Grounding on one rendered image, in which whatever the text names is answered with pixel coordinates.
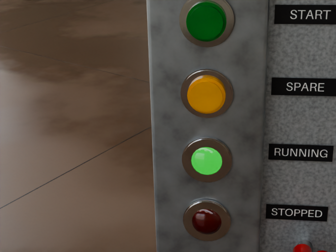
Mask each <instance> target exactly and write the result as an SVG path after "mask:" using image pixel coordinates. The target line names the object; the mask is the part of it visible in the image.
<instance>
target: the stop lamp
mask: <svg viewBox="0 0 336 252"><path fill-rule="evenodd" d="M221 224H222V221H221V218H220V216H219V215H218V214H217V213H216V212H215V211H213V210H210V209H201V210H199V211H197V212H196V213H195V214H194V215H193V217H192V225H193V227H194V228H195V229H196V230H197V231H198V232H200V233H201V234H206V235H209V234H213V233H215V232H217V231H218V230H219V229H220V227H221Z"/></svg>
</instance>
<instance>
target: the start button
mask: <svg viewBox="0 0 336 252"><path fill-rule="evenodd" d="M226 24H227V17H226V14H225V12H224V10H223V9H222V8H221V7H220V6H219V5H218V4H216V3H214V2H211V1H202V2H199V3H197V4H195V5H194V6H193V7H192V8H191V9H190V10H189V12H188V14H187V17H186V26H187V29H188V31H189V33H190V34H191V35H192V36H193V37H194V38H195V39H197V40H199V41H202V42H211V41H214V40H216V39H218V38H219V37H220V36H221V35H222V34H223V32H224V31H225V28H226Z"/></svg>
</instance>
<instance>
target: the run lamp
mask: <svg viewBox="0 0 336 252"><path fill-rule="evenodd" d="M191 164H192V166H193V168H194V169H195V170H196V171H197V172H199V173H200V174H203V175H212V174H214V173H216V172H217V171H218V170H219V169H220V168H221V166H222V157H221V155H220V154H219V153H218V151H217V150H215V149H213V148H210V147H201V148H199V149H197V150H196V151H195V152H194V153H193V155H192V157H191Z"/></svg>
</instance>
